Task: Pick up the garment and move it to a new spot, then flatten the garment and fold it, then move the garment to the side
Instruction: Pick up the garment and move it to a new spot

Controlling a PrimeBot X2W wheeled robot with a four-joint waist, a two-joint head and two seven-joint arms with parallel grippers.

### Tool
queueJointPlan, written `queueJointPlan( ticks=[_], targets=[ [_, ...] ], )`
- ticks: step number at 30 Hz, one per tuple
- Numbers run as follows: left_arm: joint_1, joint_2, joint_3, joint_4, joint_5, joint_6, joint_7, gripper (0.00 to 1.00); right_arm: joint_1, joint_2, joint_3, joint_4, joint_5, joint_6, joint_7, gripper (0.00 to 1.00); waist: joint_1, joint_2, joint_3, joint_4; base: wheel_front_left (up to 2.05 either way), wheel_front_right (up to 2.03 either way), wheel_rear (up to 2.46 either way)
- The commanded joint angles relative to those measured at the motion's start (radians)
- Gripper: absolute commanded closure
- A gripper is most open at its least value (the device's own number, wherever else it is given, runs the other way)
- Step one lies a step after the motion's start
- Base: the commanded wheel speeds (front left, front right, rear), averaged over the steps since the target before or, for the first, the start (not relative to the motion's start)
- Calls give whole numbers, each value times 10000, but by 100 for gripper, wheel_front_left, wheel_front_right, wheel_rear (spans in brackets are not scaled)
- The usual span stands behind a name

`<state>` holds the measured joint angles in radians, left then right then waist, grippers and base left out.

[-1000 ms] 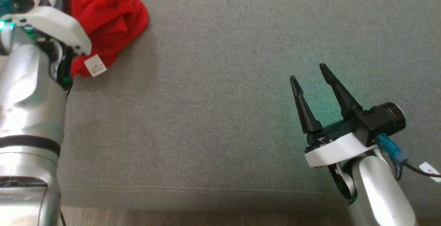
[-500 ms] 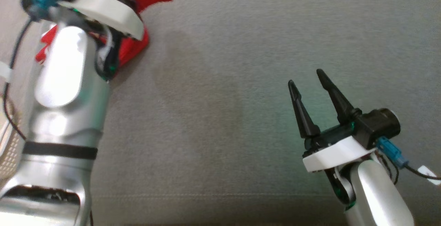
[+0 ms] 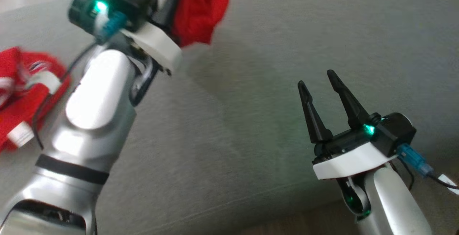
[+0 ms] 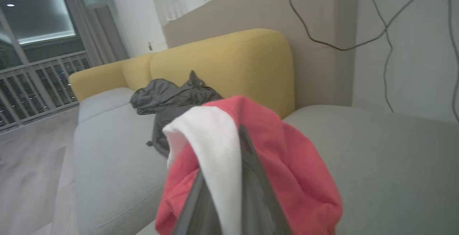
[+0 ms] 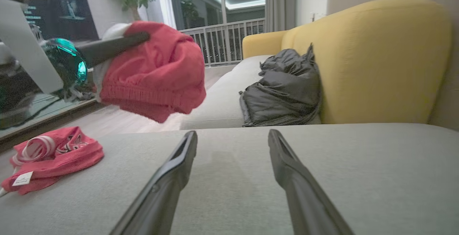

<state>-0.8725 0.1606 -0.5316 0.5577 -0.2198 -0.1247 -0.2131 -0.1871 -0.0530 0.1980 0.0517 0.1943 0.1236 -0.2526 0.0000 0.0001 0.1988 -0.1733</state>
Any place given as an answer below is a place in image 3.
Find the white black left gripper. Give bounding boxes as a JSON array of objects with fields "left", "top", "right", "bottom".
[{"left": 122, "top": 0, "right": 187, "bottom": 75}]

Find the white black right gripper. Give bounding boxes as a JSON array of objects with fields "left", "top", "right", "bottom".
[{"left": 298, "top": 69, "right": 399, "bottom": 181}]

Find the red jersey with white panel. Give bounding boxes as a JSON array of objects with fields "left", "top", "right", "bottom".
[{"left": 143, "top": 0, "right": 231, "bottom": 47}]

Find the red garment with white trim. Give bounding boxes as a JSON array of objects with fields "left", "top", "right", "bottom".
[{"left": 0, "top": 46, "right": 71, "bottom": 153}]

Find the grey fabric sofa seat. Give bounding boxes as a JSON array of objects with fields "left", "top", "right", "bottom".
[{"left": 0, "top": 0, "right": 459, "bottom": 235}]

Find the blue left camera cable plug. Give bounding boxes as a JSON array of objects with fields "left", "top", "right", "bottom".
[{"left": 94, "top": 11, "right": 128, "bottom": 45}]

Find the blue camera cable plug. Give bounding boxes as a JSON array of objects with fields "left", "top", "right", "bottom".
[
  {"left": 94, "top": 11, "right": 128, "bottom": 45},
  {"left": 396, "top": 144, "right": 434, "bottom": 177}
]

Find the blue right camera cable plug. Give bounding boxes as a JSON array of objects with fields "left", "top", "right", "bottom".
[{"left": 396, "top": 144, "right": 434, "bottom": 177}]

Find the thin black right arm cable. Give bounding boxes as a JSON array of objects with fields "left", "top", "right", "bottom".
[{"left": 429, "top": 172, "right": 459, "bottom": 190}]

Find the white right cable label tag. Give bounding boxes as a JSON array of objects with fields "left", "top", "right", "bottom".
[{"left": 438, "top": 173, "right": 459, "bottom": 195}]

